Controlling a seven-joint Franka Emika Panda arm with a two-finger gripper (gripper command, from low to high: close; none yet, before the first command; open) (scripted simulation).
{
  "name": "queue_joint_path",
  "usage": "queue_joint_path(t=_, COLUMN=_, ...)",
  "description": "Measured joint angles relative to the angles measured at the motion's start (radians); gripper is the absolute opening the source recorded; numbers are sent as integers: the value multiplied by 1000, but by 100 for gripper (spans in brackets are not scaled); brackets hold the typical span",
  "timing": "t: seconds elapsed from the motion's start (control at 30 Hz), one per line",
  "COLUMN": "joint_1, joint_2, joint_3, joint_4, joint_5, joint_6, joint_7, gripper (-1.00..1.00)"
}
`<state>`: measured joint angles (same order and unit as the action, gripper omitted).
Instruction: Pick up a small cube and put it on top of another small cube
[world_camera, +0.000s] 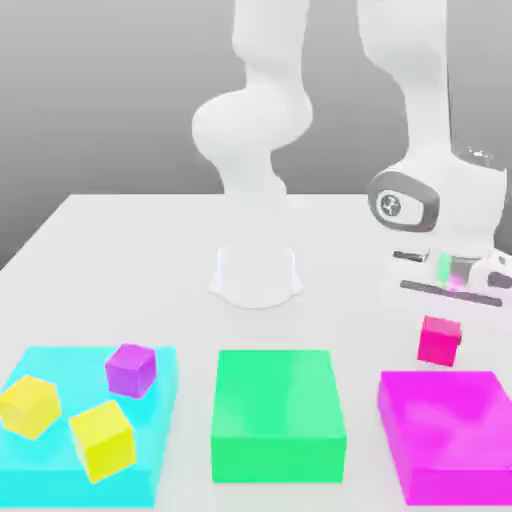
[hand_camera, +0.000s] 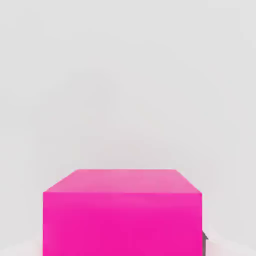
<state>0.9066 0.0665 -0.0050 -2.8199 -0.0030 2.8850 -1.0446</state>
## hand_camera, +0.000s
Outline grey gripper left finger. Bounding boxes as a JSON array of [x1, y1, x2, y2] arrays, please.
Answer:
[[3, 235, 44, 256]]

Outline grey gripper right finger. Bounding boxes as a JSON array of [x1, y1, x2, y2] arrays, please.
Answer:
[[201, 230, 247, 256]]

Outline small pink cube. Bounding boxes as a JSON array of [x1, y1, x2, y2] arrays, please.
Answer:
[[42, 168, 203, 256]]

